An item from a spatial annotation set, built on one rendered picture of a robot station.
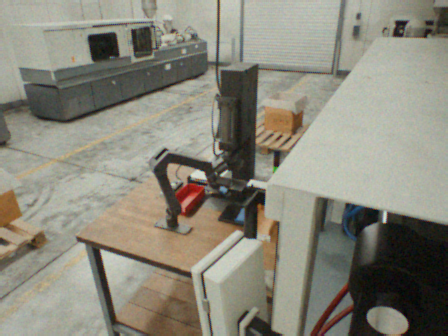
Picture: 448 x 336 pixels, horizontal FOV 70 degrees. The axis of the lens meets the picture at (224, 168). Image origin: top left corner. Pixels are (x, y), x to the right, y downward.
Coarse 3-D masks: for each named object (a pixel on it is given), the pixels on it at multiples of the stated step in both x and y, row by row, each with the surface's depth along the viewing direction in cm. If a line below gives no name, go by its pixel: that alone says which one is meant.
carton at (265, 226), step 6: (258, 204) 178; (258, 210) 179; (264, 210) 183; (258, 216) 179; (264, 216) 179; (258, 222) 174; (264, 222) 174; (270, 222) 174; (276, 222) 173; (258, 228) 169; (264, 228) 169; (270, 228) 160; (258, 234) 161; (264, 234) 165; (270, 234) 162; (264, 240) 161
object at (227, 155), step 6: (234, 150) 192; (240, 150) 193; (216, 156) 194; (222, 156) 184; (228, 156) 184; (234, 156) 184; (228, 162) 181; (234, 162) 183; (240, 162) 186; (234, 168) 183; (240, 168) 187
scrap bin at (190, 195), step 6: (186, 186) 200; (192, 186) 201; (198, 186) 199; (180, 192) 194; (186, 192) 201; (192, 192) 202; (198, 192) 201; (204, 192) 198; (180, 198) 195; (186, 198) 196; (192, 198) 196; (198, 198) 192; (186, 204) 190; (192, 204) 185; (186, 210) 179
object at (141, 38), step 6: (132, 30) 702; (138, 30) 719; (144, 30) 736; (132, 36) 706; (138, 36) 722; (144, 36) 739; (138, 42) 726; (144, 42) 743; (150, 42) 761; (138, 48) 729; (144, 48) 747; (150, 48) 766; (138, 54) 733; (144, 54) 751; (150, 54) 769
